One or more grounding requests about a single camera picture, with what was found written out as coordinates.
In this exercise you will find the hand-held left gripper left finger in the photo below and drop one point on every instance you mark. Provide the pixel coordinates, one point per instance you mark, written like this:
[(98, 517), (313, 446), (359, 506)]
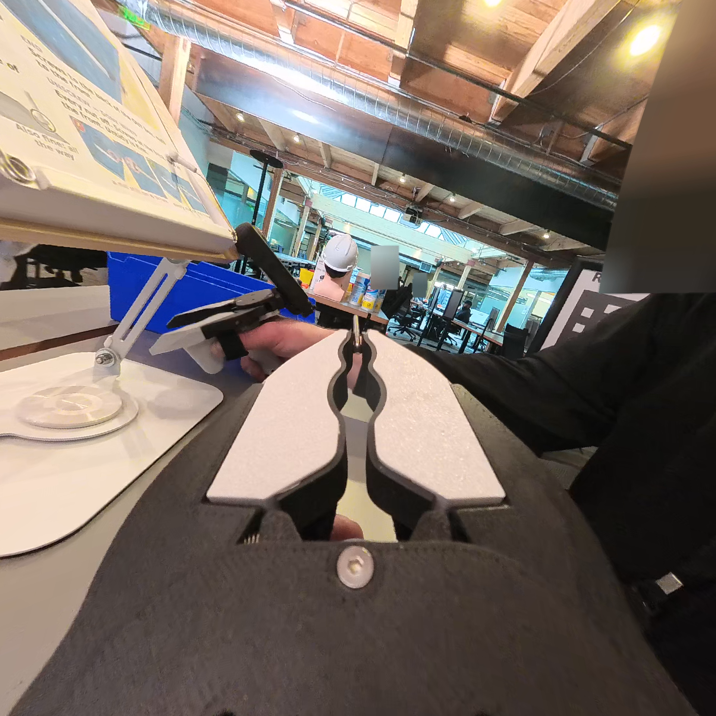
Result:
[(279, 442)]

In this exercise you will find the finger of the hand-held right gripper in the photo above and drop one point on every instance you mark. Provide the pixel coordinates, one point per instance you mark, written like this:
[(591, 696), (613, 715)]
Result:
[(190, 342), (212, 314)]

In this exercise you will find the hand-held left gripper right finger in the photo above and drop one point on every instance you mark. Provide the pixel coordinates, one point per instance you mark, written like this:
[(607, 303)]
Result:
[(430, 447)]

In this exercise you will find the long metal screw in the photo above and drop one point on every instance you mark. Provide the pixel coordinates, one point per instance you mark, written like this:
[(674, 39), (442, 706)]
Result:
[(356, 330)]

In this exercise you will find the person's right forearm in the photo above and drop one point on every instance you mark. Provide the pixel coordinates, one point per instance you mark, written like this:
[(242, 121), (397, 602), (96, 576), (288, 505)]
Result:
[(559, 380)]

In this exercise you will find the white desk mat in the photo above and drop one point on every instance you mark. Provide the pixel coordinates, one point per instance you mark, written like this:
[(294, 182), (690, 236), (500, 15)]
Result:
[(84, 492)]

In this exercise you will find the grey desk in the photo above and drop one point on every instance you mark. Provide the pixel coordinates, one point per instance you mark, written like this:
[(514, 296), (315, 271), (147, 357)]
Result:
[(28, 604)]

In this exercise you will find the person's right hand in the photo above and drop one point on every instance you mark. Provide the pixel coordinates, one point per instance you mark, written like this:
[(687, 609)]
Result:
[(291, 338)]

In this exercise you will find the person's left hand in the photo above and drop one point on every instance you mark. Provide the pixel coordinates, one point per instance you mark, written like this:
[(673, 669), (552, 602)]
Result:
[(347, 528)]

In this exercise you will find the blue divided plastic bin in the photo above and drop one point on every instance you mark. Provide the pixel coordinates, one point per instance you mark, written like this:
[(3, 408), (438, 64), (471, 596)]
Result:
[(184, 291)]

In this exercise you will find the mannequin bust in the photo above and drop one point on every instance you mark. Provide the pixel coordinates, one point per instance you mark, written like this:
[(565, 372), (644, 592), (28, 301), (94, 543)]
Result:
[(335, 291)]

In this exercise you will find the white hard hat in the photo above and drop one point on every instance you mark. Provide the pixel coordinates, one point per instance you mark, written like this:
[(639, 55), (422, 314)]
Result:
[(341, 251)]

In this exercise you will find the white wipes canister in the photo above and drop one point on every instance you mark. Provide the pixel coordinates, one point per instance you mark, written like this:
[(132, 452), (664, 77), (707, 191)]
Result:
[(358, 291)]

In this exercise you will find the yellow label wipes canister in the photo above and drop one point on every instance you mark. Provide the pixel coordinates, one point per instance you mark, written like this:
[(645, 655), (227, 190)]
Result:
[(373, 301)]

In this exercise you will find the black round-top pole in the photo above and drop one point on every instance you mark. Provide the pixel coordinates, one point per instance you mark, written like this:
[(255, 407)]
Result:
[(266, 159)]

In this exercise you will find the row of office workstations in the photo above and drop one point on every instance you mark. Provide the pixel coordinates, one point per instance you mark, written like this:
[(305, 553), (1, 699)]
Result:
[(481, 330)]

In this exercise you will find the white stand with wooden board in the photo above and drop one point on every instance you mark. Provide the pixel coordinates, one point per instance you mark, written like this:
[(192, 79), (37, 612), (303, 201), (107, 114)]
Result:
[(67, 405)]

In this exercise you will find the ceiling projector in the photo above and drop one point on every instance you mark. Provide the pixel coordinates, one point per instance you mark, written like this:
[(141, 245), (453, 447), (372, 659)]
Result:
[(413, 215)]

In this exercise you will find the framed marker poster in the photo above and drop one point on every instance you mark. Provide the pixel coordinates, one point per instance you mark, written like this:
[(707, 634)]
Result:
[(582, 313)]

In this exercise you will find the person's black clothed torso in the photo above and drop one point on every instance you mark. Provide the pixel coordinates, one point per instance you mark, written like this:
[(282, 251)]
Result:
[(660, 503)]

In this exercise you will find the printed instruction sheet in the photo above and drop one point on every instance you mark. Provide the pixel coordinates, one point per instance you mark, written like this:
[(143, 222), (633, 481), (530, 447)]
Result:
[(67, 112)]

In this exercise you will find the green exit sign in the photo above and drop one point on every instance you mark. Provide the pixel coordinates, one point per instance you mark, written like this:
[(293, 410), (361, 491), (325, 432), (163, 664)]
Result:
[(134, 15)]

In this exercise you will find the silver ventilation duct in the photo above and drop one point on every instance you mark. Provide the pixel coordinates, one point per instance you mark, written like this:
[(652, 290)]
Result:
[(425, 123)]

